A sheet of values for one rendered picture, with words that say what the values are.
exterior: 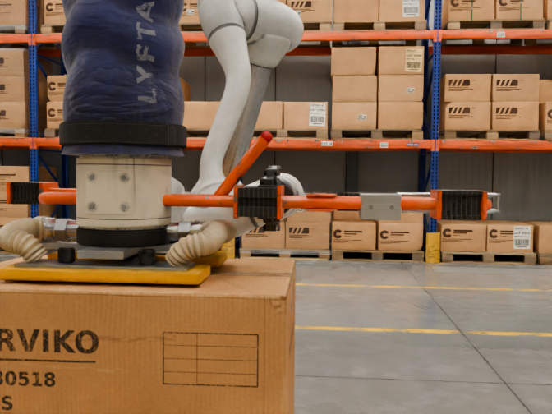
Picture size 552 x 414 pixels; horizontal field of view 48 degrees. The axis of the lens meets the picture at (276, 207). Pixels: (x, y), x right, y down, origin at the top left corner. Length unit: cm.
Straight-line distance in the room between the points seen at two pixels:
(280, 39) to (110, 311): 101
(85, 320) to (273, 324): 29
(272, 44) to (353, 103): 654
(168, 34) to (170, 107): 12
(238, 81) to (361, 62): 682
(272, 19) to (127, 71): 74
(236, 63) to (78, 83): 58
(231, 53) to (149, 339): 84
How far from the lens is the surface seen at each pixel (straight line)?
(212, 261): 118
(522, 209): 996
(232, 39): 161
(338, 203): 108
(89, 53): 110
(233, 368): 98
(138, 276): 102
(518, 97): 864
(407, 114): 831
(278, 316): 95
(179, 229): 112
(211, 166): 148
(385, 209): 108
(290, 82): 963
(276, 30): 175
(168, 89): 110
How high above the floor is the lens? 113
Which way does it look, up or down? 3 degrees down
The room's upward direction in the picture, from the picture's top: 1 degrees clockwise
